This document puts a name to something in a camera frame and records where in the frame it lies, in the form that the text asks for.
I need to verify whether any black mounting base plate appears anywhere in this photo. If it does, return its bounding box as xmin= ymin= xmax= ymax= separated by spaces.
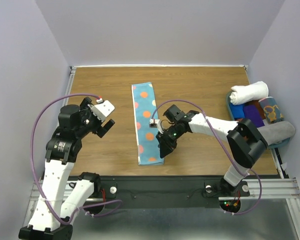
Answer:
xmin=41 ymin=175 xmax=251 ymax=210

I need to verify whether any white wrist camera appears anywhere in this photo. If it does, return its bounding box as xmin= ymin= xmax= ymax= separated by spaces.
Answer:
xmin=149 ymin=118 xmax=164 ymax=134
xmin=90 ymin=100 xmax=115 ymax=122

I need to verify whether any grey rolled towel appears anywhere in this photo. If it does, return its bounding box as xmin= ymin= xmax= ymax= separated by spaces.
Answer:
xmin=257 ymin=121 xmax=296 ymax=146

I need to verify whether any brown rolled towel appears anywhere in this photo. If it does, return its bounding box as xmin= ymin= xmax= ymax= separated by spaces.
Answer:
xmin=247 ymin=100 xmax=263 ymax=111

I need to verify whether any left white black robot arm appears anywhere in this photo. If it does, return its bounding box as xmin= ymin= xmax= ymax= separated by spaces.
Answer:
xmin=18 ymin=97 xmax=115 ymax=240

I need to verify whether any white rolled towel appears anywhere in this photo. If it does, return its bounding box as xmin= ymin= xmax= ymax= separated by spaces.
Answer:
xmin=229 ymin=81 xmax=269 ymax=105

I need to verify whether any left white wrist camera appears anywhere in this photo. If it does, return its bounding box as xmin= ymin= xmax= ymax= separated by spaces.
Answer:
xmin=90 ymin=100 xmax=115 ymax=122

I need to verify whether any purple rolled towel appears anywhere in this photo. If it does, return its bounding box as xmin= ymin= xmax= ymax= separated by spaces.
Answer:
xmin=243 ymin=105 xmax=265 ymax=128

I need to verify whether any yellow and blue cartoon towel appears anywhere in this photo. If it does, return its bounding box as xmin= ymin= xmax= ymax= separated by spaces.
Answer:
xmin=258 ymin=96 xmax=284 ymax=124

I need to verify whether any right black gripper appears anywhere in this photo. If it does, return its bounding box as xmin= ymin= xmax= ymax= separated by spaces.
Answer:
xmin=156 ymin=122 xmax=184 ymax=158

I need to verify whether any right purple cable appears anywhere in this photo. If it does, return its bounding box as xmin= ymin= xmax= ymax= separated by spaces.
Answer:
xmin=151 ymin=99 xmax=263 ymax=216

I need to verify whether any aluminium extrusion frame rail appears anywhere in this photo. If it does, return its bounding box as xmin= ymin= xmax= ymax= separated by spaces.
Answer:
xmin=18 ymin=66 xmax=300 ymax=240

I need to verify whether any teal plastic basket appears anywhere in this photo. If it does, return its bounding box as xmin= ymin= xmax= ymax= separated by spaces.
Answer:
xmin=225 ymin=91 xmax=290 ymax=149

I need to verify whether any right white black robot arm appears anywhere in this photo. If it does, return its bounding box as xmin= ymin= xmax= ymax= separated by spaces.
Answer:
xmin=149 ymin=104 xmax=268 ymax=195

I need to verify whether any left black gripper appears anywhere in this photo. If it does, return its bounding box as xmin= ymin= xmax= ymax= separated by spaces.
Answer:
xmin=77 ymin=96 xmax=116 ymax=137

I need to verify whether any purple cable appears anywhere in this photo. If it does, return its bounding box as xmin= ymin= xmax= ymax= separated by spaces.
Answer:
xmin=30 ymin=93 xmax=124 ymax=225
xmin=151 ymin=99 xmax=263 ymax=216

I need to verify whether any blue rolled towel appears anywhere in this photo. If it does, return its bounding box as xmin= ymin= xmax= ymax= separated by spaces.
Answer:
xmin=229 ymin=103 xmax=245 ymax=120

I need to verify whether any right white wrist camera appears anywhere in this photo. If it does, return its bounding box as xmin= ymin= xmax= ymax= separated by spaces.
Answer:
xmin=149 ymin=118 xmax=164 ymax=134

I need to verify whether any blue polka dot towel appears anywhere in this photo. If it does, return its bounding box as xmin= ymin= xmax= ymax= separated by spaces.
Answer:
xmin=131 ymin=82 xmax=164 ymax=166

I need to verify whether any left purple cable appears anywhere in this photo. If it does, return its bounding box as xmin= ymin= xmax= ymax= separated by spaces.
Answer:
xmin=30 ymin=93 xmax=124 ymax=225

